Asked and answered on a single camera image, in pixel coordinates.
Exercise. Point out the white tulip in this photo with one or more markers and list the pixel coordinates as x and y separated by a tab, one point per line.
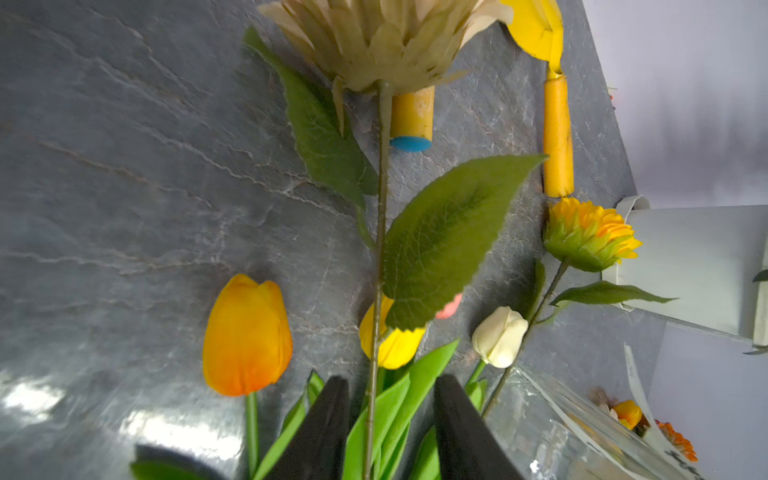
497	340

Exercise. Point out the orange tulip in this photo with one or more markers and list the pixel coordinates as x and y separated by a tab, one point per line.
247	347
627	413

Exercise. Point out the pink tulip left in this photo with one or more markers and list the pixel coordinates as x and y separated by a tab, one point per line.
450	308

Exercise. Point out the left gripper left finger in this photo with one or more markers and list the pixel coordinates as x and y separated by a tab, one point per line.
317	450

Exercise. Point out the yellow sunflower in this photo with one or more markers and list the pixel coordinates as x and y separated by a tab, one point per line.
589	238

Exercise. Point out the orange gerbera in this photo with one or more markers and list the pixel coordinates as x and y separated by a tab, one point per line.
679	441

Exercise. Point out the yellow toy shovel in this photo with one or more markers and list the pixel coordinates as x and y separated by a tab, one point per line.
538	29

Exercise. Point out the blue toy rake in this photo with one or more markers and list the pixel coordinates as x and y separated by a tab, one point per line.
412	120

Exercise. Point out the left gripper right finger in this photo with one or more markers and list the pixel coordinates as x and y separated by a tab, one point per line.
466	447

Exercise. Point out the cream gerbera flower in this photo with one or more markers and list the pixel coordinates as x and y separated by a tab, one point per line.
371	51

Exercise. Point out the clear glass vase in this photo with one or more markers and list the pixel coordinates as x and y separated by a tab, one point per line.
550	432

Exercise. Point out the yellow tulip left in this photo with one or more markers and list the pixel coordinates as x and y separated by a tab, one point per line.
397	403

